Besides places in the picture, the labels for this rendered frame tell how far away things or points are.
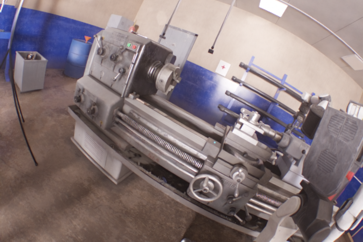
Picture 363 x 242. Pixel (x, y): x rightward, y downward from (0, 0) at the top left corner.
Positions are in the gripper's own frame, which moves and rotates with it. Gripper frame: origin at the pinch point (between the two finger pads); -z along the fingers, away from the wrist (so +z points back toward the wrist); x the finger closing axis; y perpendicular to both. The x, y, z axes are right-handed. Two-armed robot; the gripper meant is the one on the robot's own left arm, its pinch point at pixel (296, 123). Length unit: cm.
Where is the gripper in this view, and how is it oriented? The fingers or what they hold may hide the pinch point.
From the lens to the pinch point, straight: 136.1
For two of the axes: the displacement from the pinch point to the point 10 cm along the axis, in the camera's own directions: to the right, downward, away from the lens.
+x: -7.9, -4.8, 3.7
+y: -4.5, 0.6, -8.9
